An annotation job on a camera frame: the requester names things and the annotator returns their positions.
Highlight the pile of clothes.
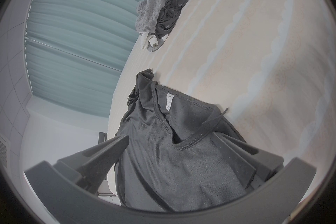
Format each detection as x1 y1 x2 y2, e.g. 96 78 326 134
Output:
135 0 224 52

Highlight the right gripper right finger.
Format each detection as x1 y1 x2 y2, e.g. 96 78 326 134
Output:
211 132 285 190

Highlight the ceiling air conditioner vent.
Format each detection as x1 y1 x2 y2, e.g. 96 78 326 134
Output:
0 134 8 169

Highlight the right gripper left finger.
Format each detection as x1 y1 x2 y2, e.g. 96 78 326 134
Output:
54 134 130 193

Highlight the black T-shirt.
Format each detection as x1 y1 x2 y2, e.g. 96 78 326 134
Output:
115 69 263 213

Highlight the bed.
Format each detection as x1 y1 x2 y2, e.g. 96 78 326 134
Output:
106 0 336 213

